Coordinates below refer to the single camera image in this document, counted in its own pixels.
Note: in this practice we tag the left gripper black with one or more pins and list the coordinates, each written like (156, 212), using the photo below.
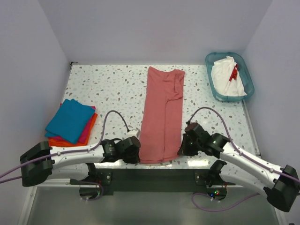
(134, 159)

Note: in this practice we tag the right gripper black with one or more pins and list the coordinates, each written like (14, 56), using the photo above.
(183, 150)

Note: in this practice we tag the salmon pink t shirt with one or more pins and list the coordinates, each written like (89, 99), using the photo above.
(160, 136)

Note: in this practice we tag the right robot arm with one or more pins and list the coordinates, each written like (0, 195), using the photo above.
(280, 185)

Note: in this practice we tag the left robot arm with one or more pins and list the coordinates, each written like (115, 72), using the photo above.
(43, 162)

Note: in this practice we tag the folded magenta t shirt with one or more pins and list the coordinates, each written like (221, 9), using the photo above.
(84, 138)

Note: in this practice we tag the folded teal t shirt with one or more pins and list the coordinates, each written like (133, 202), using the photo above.
(70, 120)

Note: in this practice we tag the white t shirt in bin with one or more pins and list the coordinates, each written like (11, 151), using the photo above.
(226, 78)

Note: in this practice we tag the teal plastic bin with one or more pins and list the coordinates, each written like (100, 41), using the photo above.
(243, 70)

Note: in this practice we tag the folded orange t shirt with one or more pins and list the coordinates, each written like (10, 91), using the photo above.
(60, 142)

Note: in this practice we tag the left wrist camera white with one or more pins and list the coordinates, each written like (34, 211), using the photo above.
(134, 132)

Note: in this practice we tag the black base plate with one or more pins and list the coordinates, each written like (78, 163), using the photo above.
(149, 180)

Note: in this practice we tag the aluminium rail frame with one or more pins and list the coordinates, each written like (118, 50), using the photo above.
(57, 202)

